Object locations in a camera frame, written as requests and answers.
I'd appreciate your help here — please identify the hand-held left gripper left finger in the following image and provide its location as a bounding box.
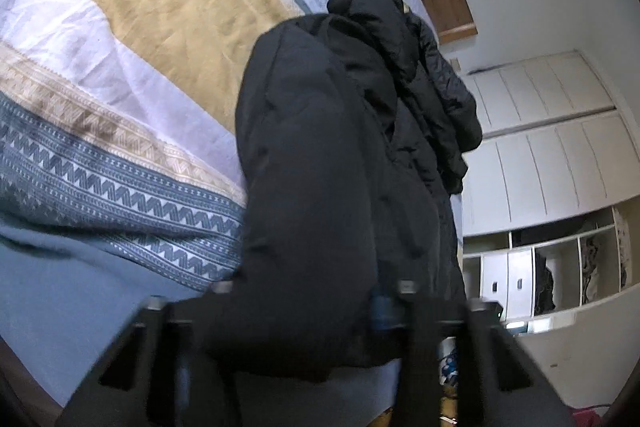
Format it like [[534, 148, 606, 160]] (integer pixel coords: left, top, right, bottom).
[[55, 282, 236, 427]]

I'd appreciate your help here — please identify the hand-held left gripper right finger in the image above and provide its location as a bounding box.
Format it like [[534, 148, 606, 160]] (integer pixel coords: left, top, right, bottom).
[[370, 279, 576, 427]]

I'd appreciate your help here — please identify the black puffer coat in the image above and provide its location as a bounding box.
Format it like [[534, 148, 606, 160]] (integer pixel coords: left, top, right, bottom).
[[202, 0, 484, 383]]

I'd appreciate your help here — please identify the blue and white bag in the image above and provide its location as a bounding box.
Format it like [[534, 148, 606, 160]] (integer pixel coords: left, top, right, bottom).
[[438, 346, 460, 389]]

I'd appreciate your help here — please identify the yellow cloth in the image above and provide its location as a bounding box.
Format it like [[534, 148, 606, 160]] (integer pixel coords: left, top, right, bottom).
[[438, 386, 461, 414]]

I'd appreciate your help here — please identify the blue bed sheet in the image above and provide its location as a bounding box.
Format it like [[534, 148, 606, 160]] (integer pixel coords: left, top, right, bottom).
[[0, 211, 403, 427]]

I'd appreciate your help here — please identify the white shelf unit with drawers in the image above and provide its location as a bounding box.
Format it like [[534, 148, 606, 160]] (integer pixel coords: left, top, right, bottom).
[[461, 204, 634, 334]]

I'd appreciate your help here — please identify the white wardrobe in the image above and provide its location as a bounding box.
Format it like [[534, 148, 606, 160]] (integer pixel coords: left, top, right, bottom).
[[459, 49, 619, 239]]

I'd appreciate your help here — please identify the striped duvet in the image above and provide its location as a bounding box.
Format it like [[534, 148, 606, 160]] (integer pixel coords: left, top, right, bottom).
[[0, 0, 443, 294]]

